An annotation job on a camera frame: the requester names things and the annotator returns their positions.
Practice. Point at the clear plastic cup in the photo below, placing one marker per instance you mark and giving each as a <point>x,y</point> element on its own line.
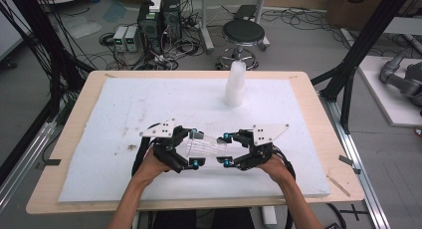
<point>205,146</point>

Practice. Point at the aluminium floor rail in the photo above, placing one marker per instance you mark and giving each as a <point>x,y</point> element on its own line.
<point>23,169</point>
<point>358,156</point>

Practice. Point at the white floor board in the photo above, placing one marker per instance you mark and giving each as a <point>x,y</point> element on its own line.
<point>388,103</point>

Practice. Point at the black metal frame stand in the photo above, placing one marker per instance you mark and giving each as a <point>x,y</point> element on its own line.
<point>49,49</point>
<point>358,53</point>

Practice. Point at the brown cardboard box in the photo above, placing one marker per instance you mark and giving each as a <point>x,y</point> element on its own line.
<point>358,6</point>

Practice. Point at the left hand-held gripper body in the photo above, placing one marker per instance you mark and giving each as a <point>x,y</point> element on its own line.
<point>169,146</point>

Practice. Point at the white table leg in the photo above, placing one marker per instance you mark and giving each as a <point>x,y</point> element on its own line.
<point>269,217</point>

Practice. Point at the white desk leg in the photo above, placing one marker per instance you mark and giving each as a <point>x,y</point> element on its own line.
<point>205,23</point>
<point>262,20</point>

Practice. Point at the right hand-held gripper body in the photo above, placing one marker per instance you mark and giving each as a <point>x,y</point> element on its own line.
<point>258,149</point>

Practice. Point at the stack of white plastic cups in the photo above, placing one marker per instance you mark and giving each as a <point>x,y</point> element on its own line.
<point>235,86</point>

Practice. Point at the white foam mat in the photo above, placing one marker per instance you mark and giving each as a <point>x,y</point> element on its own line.
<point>132,99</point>

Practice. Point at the person's legs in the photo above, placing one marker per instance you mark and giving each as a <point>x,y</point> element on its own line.
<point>199,219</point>

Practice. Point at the black tape piece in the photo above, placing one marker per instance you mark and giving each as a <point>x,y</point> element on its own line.
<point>53,162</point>
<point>348,162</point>

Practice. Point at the black round stool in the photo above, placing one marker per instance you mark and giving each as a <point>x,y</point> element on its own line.
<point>243,31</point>

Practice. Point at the person's left hand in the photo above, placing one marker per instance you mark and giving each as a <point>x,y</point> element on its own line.
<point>151,167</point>

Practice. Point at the grey bench power supply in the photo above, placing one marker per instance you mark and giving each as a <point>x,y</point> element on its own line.
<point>120,38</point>
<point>131,39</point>

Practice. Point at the black computer tower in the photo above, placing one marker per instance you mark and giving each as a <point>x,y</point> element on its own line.
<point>149,23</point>
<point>171,18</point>

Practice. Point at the person's right hand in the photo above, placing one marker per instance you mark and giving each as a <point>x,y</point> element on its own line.
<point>277,171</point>

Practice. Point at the light wooden table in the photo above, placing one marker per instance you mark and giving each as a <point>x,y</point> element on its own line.
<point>341,136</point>

